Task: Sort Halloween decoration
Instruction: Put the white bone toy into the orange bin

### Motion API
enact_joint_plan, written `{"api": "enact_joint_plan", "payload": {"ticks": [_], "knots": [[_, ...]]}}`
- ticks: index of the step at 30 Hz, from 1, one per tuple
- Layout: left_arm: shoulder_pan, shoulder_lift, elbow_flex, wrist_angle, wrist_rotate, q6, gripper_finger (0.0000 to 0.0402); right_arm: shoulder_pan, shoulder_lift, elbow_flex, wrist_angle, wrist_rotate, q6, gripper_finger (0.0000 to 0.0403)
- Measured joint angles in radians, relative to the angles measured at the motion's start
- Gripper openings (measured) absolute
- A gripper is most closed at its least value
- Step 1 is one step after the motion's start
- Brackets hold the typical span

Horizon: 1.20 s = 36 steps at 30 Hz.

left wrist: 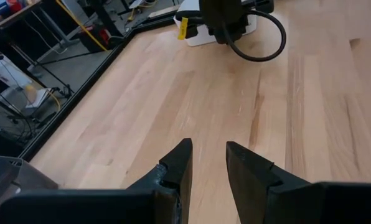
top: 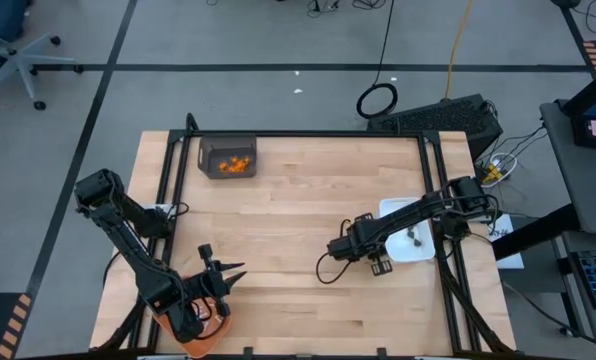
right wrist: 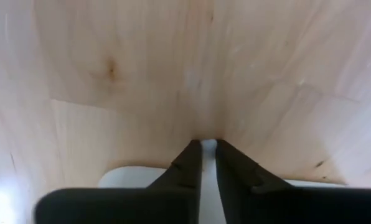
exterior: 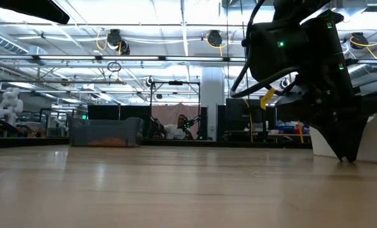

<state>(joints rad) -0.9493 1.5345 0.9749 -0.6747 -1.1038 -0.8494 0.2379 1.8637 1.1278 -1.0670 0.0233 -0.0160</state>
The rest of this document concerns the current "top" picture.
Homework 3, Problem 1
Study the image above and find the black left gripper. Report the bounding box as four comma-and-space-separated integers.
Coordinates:
182, 243, 248, 319

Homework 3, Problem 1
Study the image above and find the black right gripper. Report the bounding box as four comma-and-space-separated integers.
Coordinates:
326, 212, 394, 278

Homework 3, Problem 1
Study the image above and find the white plastic bin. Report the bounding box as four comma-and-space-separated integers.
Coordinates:
379, 196, 437, 264

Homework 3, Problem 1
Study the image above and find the orange plastic tray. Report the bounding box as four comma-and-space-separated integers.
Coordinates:
152, 279, 233, 359

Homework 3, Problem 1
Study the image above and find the dark grey plastic bin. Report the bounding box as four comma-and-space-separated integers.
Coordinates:
197, 134, 258, 180

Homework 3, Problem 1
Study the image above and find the black computer case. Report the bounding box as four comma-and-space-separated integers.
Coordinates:
366, 93, 504, 161

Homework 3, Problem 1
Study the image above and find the white paper sheet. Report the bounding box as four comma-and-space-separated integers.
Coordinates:
487, 213, 525, 270

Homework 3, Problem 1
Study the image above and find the yellow power strip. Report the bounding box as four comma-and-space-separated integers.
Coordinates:
482, 164, 504, 184

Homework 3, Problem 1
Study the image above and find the black metal beam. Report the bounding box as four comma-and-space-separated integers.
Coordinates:
491, 203, 579, 261

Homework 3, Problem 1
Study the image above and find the grey keyboard desk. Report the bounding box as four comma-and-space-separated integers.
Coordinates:
560, 229, 596, 360

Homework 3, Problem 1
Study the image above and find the grey office chair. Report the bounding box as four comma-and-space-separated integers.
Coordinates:
0, 0, 85, 112

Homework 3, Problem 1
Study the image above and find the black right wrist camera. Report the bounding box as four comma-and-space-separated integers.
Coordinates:
326, 237, 360, 262

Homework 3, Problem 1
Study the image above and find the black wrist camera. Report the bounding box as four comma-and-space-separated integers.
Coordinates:
170, 302, 207, 345
326, 237, 360, 262

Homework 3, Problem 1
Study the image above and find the black right camera cable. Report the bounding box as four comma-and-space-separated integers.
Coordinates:
315, 251, 355, 286

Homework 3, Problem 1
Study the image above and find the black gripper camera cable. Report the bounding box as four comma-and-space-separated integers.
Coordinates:
191, 298, 229, 342

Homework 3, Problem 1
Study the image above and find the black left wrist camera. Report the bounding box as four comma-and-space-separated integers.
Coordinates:
170, 302, 207, 345

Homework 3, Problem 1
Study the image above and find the black coiled cable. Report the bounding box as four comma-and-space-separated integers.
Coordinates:
355, 0, 399, 120

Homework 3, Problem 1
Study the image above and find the yellow hanging cable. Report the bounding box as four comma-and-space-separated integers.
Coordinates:
444, 0, 475, 100

